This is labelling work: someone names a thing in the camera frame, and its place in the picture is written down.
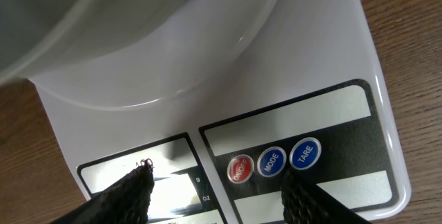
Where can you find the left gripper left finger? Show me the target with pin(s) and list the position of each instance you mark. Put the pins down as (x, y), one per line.
(125, 201)

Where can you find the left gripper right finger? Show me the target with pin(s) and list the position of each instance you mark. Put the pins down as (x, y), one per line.
(306, 203)

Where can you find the white round bowl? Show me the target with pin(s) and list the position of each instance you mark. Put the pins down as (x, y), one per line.
(41, 35)

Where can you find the white digital kitchen scale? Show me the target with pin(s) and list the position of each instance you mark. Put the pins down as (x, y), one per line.
(226, 96)

